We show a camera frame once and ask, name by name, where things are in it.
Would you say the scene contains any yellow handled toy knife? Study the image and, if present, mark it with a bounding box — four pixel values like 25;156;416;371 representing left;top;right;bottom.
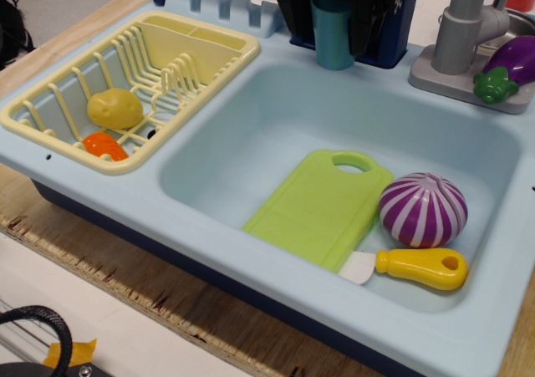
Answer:
339;247;469;291

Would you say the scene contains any teal plastic cup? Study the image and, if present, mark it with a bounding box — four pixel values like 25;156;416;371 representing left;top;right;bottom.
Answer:
310;0;354;70

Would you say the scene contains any yellow masking tape piece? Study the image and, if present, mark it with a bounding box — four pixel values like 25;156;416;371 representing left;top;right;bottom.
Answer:
43;339;98;368

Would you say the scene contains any light blue toy sink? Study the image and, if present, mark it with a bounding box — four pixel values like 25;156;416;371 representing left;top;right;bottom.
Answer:
1;0;534;376

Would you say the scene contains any black bag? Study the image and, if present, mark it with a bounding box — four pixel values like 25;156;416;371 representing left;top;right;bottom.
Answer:
1;0;35;70

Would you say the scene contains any purple striped toy onion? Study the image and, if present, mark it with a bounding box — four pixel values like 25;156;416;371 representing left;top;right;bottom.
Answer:
379;172;468;248

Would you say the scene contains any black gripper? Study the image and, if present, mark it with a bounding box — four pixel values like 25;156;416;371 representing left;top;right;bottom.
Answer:
277;0;402;56

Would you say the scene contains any green cutting board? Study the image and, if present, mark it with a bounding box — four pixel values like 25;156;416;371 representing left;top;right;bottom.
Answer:
242;150;394;273

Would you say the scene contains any metal bowl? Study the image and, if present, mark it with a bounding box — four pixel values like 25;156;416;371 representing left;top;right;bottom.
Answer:
477;8;534;56

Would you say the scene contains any yellow toy potato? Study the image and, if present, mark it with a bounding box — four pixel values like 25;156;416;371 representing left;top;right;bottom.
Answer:
87;88;144;130

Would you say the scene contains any black device with screw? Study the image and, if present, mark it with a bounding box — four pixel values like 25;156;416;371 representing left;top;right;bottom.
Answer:
1;362;110;377

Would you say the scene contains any orange toy carrot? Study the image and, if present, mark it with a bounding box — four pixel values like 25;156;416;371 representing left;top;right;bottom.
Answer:
82;132;129;161

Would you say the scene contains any purple toy eggplant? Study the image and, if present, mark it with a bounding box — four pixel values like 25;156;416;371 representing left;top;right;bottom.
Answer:
473;35;534;104

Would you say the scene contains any light blue plate holder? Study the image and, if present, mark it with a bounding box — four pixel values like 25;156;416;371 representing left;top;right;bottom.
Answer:
164;0;286;38

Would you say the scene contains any grey toy faucet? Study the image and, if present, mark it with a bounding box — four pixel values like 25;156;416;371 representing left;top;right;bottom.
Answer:
409;0;534;115

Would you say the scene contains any yellow dish drying rack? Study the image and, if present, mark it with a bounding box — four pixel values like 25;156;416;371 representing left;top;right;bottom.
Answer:
1;11;260;175

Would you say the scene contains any black braided cable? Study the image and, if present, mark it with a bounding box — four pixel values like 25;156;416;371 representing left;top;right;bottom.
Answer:
0;304;74;377

